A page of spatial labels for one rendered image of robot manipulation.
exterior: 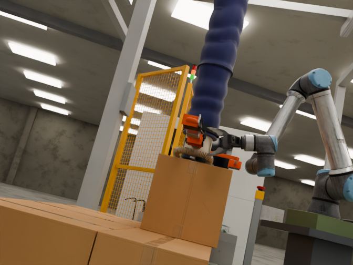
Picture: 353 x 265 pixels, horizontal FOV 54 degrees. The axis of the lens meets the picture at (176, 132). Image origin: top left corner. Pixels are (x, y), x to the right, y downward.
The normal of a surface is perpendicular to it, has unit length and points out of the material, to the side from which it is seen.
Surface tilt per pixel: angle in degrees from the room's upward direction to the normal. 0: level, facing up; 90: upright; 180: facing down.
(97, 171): 90
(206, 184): 90
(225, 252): 90
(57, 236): 90
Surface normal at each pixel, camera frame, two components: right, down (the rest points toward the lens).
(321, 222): 0.25, -0.15
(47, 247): -0.11, -0.25
